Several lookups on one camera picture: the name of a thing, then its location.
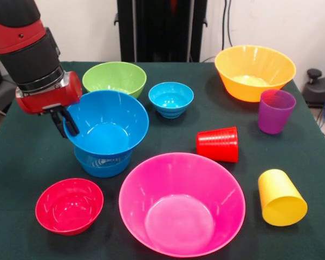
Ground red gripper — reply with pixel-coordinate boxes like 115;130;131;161
15;70;83;139

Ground large blue bowl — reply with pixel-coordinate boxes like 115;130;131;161
63;90;150;156

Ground dark green tablecloth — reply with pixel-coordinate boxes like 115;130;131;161
0;61;325;260

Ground ribbed blue bowl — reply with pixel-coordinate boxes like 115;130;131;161
74;146;133;179

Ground green bowl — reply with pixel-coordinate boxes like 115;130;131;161
82;61;147;100

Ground small crimson bowl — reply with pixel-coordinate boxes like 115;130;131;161
35;178;105;236

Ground small light blue bowl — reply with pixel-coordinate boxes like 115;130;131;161
148;82;194;119

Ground large pink bowl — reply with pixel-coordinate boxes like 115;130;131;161
118;152;246;258

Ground red cup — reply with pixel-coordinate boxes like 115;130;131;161
196;126;239;164

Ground large orange bowl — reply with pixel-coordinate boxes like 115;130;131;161
214;44;297;103

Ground purple cup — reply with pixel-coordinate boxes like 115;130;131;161
257;89;297;135

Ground yellow cup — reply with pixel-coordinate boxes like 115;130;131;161
257;168;308;227

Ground black pedestal leg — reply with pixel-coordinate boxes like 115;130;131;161
302;68;325;109
0;75;18;113

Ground black wall cables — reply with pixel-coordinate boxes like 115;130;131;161
222;0;233;47

